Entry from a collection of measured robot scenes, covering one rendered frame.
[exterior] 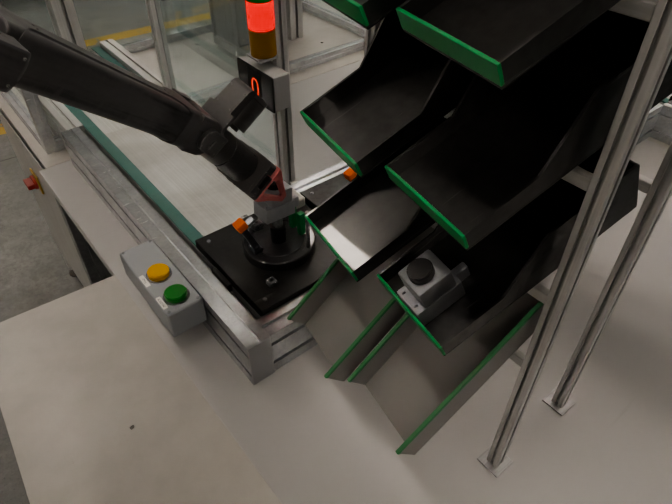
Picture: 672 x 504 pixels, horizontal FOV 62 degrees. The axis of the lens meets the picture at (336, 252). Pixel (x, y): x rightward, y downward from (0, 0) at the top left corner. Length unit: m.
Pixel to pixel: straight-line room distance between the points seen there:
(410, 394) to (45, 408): 0.62
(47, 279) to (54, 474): 1.73
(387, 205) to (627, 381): 0.58
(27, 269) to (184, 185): 1.49
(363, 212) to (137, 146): 0.91
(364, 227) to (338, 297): 0.17
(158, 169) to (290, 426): 0.76
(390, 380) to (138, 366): 0.48
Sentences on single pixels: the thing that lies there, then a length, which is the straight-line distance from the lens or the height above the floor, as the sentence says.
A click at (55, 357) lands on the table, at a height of 0.86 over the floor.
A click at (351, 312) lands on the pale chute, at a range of 0.87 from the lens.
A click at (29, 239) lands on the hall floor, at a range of 2.94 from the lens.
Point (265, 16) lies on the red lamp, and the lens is 1.08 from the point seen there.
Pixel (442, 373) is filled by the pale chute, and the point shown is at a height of 1.06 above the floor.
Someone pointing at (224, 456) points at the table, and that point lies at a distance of 0.96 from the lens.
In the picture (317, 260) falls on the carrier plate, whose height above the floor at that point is 0.97.
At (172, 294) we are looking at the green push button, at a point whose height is 0.97.
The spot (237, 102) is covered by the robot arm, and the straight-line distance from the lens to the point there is 0.86.
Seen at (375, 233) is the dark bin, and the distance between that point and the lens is 0.75.
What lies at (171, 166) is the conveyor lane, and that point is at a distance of 1.47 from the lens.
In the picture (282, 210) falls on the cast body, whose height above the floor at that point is 1.07.
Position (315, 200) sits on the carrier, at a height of 0.97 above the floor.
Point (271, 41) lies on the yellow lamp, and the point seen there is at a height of 1.29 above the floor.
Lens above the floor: 1.70
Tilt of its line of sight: 42 degrees down
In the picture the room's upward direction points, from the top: straight up
